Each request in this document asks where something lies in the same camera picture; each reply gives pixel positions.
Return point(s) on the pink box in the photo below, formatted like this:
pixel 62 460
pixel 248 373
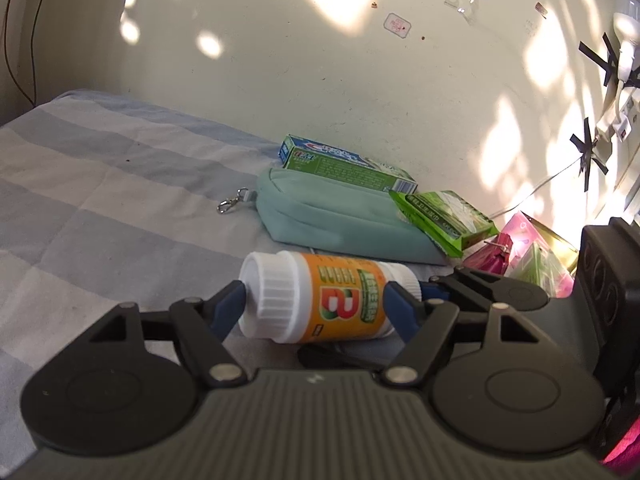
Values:
pixel 545 245

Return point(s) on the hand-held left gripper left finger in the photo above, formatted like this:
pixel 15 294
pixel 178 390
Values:
pixel 227 310

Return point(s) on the pink cloth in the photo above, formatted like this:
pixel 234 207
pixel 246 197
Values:
pixel 625 447

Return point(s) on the green toothpaste box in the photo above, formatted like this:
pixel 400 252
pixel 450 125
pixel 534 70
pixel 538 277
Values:
pixel 345 166

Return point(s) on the blue striped bedsheet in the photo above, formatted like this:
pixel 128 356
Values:
pixel 100 185

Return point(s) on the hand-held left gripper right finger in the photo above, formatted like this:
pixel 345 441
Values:
pixel 400 310

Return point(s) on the white bottle with orange label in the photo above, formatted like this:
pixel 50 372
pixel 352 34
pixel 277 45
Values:
pixel 320 295

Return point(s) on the small green box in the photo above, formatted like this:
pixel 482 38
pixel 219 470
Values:
pixel 445 217

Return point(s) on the black tape cross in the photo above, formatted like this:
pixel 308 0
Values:
pixel 589 147
pixel 610 57

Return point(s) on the teal zip pouch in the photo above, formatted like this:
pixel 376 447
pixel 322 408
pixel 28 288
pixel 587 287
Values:
pixel 325 220

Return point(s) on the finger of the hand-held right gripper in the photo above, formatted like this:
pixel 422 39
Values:
pixel 320 356
pixel 500 287

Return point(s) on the small wall sticker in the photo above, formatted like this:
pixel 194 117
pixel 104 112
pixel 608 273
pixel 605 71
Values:
pixel 541 10

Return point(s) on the magenta packet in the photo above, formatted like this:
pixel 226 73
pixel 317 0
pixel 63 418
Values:
pixel 487 257

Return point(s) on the clear wall hook pink print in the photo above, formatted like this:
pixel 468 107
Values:
pixel 398 25

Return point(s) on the white power strip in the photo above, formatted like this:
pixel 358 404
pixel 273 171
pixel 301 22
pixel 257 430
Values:
pixel 625 70

